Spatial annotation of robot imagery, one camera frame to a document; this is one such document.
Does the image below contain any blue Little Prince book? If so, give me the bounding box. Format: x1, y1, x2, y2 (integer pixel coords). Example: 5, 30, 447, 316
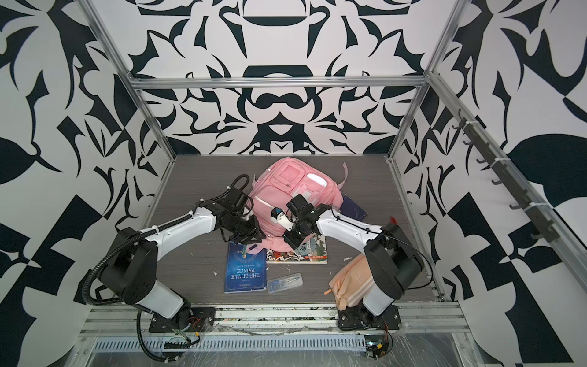
224, 242, 267, 294

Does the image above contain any pink school backpack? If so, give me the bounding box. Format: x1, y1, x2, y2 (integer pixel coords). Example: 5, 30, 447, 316
248, 158, 344, 255

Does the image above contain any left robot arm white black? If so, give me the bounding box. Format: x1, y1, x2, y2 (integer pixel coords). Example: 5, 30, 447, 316
81, 174, 265, 320

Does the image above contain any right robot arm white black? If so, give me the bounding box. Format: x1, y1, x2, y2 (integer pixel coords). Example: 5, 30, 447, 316
271, 195, 433, 317

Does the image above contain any clear plastic ruler case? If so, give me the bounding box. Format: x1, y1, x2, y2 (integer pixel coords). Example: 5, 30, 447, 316
267, 273, 304, 295

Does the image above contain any peach pink pencil case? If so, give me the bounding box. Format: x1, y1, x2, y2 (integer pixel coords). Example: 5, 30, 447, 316
324, 254, 375, 310

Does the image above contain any illustrated comic book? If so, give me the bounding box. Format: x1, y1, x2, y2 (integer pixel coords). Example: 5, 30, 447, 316
266, 235, 328, 265

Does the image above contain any dark navy notebook yellow label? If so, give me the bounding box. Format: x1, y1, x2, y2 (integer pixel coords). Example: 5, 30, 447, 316
339, 195, 368, 222

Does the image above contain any small circuit board front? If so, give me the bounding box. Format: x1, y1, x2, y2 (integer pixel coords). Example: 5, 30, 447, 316
365, 332, 394, 359

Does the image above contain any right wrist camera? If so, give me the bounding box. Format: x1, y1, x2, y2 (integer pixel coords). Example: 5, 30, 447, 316
271, 207, 294, 230

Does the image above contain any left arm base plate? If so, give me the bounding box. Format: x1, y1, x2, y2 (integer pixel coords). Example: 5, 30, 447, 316
148, 307, 216, 333

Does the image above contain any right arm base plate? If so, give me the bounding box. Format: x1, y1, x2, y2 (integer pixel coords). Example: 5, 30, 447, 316
336, 303, 402, 331

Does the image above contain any black corrugated cable left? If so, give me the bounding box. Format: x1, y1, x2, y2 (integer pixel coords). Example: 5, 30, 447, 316
135, 309, 203, 363

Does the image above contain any aluminium frame crossbar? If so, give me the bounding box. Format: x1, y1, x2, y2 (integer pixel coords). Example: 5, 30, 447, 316
130, 76, 425, 90

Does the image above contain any black wall hook rail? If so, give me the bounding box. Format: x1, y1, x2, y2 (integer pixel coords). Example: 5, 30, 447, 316
452, 112, 561, 243

